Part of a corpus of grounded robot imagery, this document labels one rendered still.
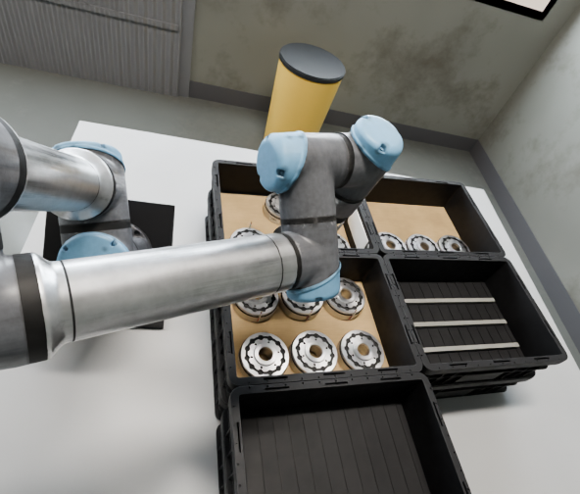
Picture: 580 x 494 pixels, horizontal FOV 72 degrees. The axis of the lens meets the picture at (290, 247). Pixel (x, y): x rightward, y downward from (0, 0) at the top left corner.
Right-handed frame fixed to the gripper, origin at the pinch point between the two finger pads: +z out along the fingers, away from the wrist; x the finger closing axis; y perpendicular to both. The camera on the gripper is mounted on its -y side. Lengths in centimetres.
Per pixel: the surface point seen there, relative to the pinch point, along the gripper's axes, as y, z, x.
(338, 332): 7.7, 14.4, -18.7
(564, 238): 200, 57, -105
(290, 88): 143, 61, 72
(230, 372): -20.0, 6.2, -5.9
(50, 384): -37, 33, 20
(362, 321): 14.4, 13.9, -21.8
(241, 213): 20.0, 20.0, 20.3
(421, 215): 64, 14, -19
